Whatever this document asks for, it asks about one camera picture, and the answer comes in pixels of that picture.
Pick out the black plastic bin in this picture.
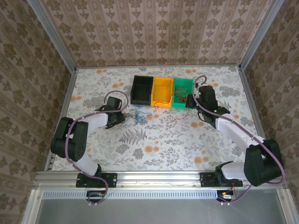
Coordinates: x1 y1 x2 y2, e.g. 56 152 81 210
130 75 155 105

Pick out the thin blue cable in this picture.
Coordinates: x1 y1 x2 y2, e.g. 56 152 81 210
127 105 153 124

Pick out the green plastic bin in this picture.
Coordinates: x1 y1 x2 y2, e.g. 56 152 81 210
171 77 194 110

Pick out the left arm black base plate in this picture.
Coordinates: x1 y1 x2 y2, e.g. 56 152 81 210
76 173 118 189

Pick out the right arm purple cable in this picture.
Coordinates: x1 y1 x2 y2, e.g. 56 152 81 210
192 75 287 206

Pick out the aluminium table end rail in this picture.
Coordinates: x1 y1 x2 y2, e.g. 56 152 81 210
76 65 241 70

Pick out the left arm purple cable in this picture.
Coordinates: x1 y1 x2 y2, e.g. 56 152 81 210
66 90 128 206

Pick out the aluminium table side rail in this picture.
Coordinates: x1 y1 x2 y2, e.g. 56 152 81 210
44 68 78 173
238 66 269 143

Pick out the yellow plastic bin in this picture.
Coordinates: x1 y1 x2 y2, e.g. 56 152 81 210
150 76 175 108

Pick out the thin red cable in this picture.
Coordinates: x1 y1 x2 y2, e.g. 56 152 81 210
169 86 190 123

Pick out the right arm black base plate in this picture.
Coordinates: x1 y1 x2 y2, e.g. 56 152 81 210
200 172 243 188

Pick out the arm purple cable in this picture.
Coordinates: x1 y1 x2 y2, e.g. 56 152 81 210
66 90 128 206
192 75 287 206

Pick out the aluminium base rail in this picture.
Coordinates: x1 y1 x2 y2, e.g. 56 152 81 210
32 170 288 190

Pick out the aluminium frame post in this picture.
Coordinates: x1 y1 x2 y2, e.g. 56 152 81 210
237 0 285 70
29 0 78 71

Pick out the grey metal panel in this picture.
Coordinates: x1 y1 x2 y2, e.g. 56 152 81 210
22 189 299 224

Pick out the grey slotted cable duct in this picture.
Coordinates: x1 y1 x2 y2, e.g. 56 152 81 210
41 190 234 199

